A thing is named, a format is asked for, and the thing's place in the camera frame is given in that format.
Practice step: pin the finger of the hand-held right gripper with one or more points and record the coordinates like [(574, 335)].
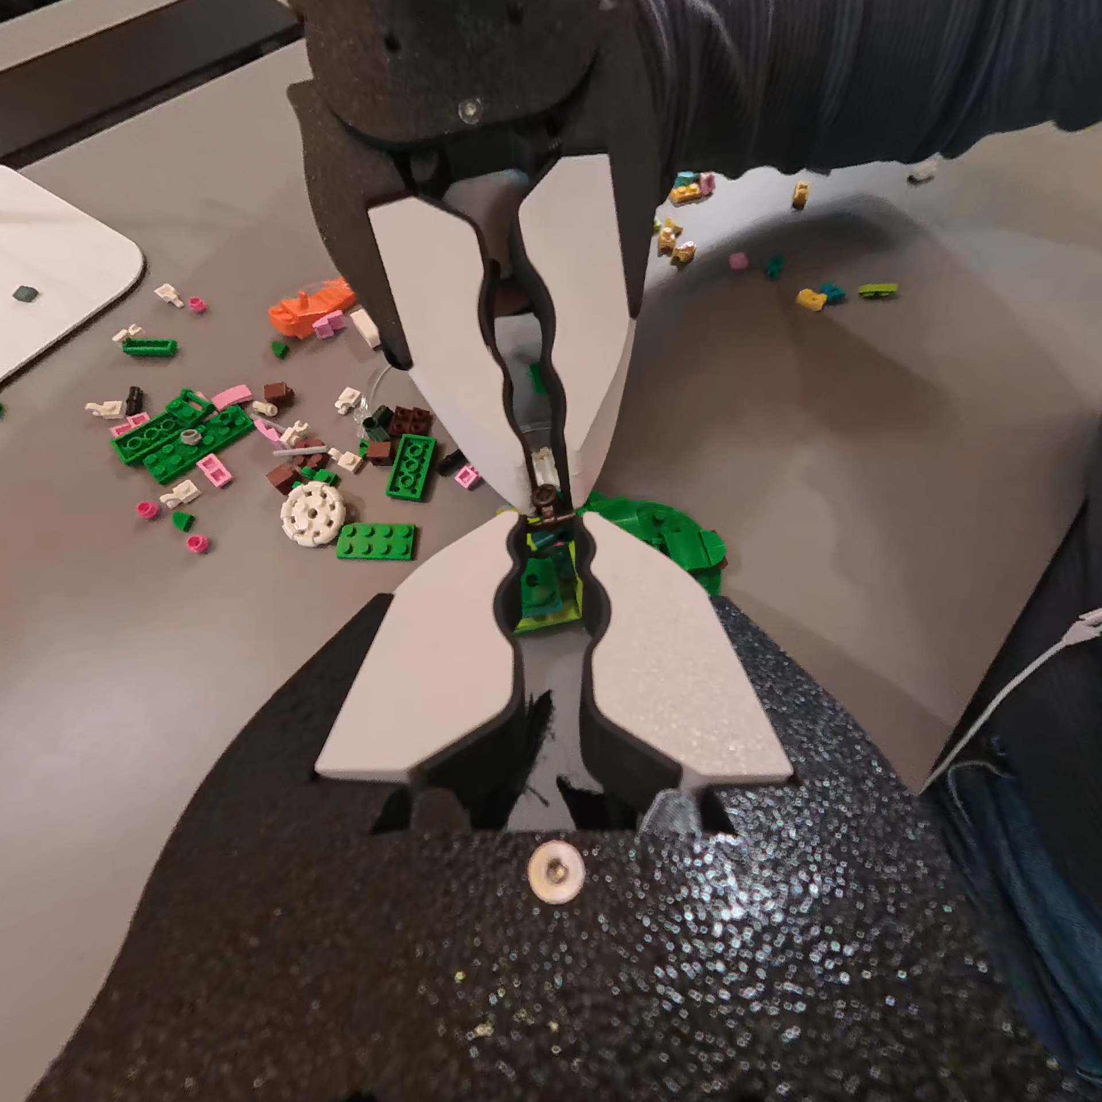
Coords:
[(585, 292), (440, 327)]

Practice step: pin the white book stand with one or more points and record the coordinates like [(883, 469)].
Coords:
[(60, 259)]

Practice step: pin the scattered yellow teal lego bits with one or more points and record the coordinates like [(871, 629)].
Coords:
[(812, 300)]

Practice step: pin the pile of lego pieces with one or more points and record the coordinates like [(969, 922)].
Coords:
[(410, 465)]

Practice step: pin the person's leg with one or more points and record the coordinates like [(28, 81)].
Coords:
[(1034, 861)]

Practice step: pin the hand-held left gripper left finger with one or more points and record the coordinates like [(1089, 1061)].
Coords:
[(422, 672)]

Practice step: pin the green lego model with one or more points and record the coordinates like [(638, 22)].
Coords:
[(664, 538)]

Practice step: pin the person's right forearm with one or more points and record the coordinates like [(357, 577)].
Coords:
[(861, 78)]

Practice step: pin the person's torso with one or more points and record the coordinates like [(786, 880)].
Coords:
[(1067, 585)]

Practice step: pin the dark brown lego pin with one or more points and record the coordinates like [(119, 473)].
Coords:
[(548, 503)]

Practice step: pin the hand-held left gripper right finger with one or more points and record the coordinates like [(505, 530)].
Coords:
[(680, 680)]

